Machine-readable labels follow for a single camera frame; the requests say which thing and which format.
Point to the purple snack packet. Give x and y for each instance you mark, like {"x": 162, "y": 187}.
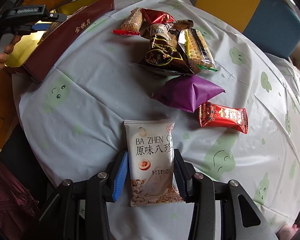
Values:
{"x": 186, "y": 92}

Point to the gold tin box, maroon sides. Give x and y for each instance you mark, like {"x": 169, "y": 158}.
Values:
{"x": 81, "y": 14}

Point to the grain bar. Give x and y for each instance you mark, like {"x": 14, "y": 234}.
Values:
{"x": 132, "y": 25}

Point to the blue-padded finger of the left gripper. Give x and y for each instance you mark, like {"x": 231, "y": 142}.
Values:
{"x": 40, "y": 27}

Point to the person's left hand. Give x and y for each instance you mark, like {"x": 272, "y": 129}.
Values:
{"x": 7, "y": 51}

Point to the small red patterned snack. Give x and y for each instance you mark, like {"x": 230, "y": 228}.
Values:
{"x": 214, "y": 115}

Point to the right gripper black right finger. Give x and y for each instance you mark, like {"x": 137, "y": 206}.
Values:
{"x": 183, "y": 172}

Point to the cracker pack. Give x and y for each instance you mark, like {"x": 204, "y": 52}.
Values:
{"x": 198, "y": 54}

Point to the dark brown gold snack bag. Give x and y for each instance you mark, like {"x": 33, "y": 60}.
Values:
{"x": 165, "y": 56}

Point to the person's right hand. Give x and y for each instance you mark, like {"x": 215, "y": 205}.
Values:
{"x": 287, "y": 232}

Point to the white ba zhen snack pack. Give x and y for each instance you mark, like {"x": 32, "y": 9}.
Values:
{"x": 151, "y": 162}

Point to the shiny red foil snack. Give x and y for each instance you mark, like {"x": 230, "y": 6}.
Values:
{"x": 156, "y": 17}

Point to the grey yellow blue chair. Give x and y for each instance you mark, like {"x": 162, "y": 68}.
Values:
{"x": 272, "y": 25}

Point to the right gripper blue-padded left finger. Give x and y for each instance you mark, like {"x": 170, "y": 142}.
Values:
{"x": 120, "y": 170}

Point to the white green-patterned tablecloth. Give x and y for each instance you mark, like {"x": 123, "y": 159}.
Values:
{"x": 74, "y": 119}

